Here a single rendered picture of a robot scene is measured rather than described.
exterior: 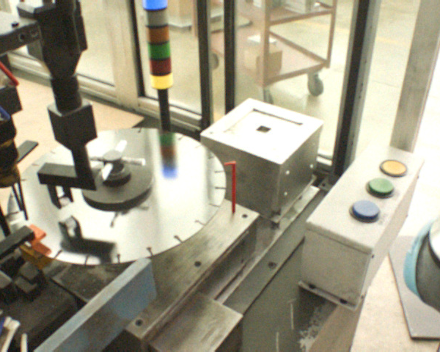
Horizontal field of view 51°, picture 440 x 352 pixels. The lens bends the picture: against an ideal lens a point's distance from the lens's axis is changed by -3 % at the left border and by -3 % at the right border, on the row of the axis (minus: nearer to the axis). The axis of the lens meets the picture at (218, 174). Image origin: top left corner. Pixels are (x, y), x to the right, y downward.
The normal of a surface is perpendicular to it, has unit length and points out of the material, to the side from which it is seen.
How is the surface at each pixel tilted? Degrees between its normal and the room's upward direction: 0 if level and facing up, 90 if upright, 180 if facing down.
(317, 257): 90
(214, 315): 0
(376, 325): 0
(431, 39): 90
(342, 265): 90
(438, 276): 98
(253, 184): 90
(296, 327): 0
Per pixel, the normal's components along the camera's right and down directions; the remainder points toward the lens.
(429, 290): -0.84, 0.34
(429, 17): -0.58, 0.50
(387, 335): -0.02, -0.80
